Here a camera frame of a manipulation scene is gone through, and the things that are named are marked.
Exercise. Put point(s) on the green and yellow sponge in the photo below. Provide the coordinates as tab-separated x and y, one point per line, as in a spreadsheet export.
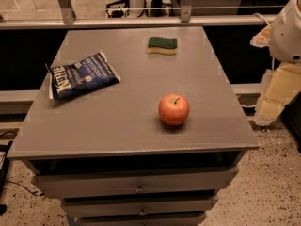
163	46

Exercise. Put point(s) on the grey drawer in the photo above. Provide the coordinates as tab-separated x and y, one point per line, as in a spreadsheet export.
134	183
140	206
169	219

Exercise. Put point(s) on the top grey drawer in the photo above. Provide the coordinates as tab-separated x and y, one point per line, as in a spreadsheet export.
134	183

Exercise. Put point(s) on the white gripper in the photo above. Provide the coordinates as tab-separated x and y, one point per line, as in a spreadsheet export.
288	38

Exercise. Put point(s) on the bottom grey drawer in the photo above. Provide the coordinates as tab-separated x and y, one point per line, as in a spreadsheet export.
169	219

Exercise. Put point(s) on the grey metal railing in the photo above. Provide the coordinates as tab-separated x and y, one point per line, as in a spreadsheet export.
75	14

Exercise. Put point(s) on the blue chip bag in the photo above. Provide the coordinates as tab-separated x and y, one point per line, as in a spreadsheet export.
81	77

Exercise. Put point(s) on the red apple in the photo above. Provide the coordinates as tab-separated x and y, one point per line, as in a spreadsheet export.
173	109

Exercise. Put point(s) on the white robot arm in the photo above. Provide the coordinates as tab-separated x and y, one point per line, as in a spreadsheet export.
282	83

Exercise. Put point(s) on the middle grey drawer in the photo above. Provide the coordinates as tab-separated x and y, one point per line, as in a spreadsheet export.
140	206

